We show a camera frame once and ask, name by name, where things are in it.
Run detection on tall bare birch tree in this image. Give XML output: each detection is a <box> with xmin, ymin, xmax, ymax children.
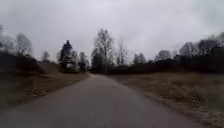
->
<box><xmin>90</xmin><ymin>28</ymin><xmax>116</xmax><ymax>74</ymax></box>

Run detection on grey asphalt road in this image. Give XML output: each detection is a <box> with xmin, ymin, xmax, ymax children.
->
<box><xmin>0</xmin><ymin>73</ymin><xmax>205</xmax><ymax>128</ymax></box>

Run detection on dark conifer tree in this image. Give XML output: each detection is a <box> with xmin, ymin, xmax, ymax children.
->
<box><xmin>58</xmin><ymin>39</ymin><xmax>78</xmax><ymax>73</ymax></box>

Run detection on dark hedge row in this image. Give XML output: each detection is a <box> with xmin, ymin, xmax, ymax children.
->
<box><xmin>105</xmin><ymin>46</ymin><xmax>224</xmax><ymax>75</ymax></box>

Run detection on dry grass field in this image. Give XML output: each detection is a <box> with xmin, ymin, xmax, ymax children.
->
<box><xmin>107</xmin><ymin>71</ymin><xmax>224</xmax><ymax>128</ymax></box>

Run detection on row of bare trees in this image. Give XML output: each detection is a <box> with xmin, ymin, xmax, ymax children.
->
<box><xmin>132</xmin><ymin>32</ymin><xmax>224</xmax><ymax>65</ymax></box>

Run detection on dry grass verge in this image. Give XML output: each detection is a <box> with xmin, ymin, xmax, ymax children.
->
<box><xmin>0</xmin><ymin>68</ymin><xmax>90</xmax><ymax>111</ymax></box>

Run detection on dark earth bank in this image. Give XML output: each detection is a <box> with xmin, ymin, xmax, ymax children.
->
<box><xmin>0</xmin><ymin>51</ymin><xmax>44</xmax><ymax>74</ymax></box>

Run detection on bare trees on bank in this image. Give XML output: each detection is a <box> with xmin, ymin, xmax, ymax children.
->
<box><xmin>0</xmin><ymin>24</ymin><xmax>34</xmax><ymax>58</ymax></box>

